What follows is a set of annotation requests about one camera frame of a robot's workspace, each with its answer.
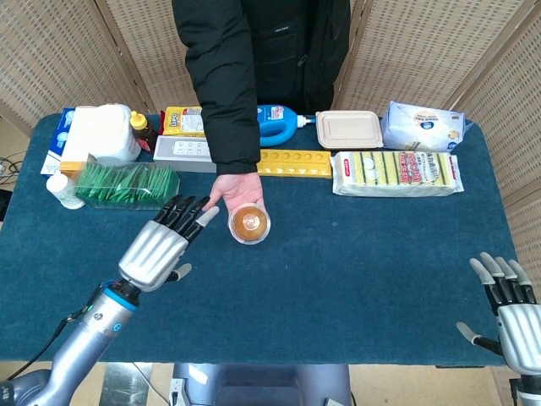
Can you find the blue and white carton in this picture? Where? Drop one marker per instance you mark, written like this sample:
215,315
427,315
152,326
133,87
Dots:
57,139

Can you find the blue detergent bottle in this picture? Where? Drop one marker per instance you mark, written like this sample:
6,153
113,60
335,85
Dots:
277,124

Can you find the black jacket torso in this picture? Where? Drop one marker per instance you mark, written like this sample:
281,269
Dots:
296,51

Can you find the white tissue pack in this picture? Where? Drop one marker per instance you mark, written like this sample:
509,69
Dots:
424,127

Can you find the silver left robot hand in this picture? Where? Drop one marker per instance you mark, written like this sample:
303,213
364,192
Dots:
153,249

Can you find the black jacket sleeve forearm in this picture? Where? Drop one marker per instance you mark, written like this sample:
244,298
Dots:
226,93

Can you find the small white pill bottle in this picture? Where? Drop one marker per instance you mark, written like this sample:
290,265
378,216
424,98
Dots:
63,190

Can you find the round clear lidded cup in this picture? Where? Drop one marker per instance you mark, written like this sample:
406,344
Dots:
249,223

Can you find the large white plastic jug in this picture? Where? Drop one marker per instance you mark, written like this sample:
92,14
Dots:
107,133

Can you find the white power strip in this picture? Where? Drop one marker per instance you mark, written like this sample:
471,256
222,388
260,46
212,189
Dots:
184,153

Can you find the yellow egg tray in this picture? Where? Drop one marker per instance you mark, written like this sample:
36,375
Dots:
296,163

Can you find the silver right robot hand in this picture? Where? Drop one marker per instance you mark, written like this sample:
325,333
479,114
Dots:
510,313

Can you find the woven folding screen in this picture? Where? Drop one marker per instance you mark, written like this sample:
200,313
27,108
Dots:
444,55

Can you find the robot base body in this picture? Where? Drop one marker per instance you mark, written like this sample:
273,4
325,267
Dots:
262,385

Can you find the honey bottle with yellow cap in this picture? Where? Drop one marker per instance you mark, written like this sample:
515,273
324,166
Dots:
141,129

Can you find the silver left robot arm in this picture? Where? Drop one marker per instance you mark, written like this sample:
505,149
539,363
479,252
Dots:
80,334

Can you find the pack of yellow sponges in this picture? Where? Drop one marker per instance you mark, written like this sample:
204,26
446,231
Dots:
395,173

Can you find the yellow snack bag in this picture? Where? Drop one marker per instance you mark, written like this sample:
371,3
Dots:
182,120

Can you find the clear box of green packets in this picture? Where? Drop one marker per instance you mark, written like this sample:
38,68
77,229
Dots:
127,186

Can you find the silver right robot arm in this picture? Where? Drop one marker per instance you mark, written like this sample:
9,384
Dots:
528,391

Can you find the person's bare hand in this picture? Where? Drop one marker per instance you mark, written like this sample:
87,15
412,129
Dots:
238,192

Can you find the blue table cloth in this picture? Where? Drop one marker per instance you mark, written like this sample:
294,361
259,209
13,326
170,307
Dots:
270,254

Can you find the orange and white box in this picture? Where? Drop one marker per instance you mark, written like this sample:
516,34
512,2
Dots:
72,168

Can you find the beige lidded food container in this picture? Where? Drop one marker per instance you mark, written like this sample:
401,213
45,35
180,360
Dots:
349,129

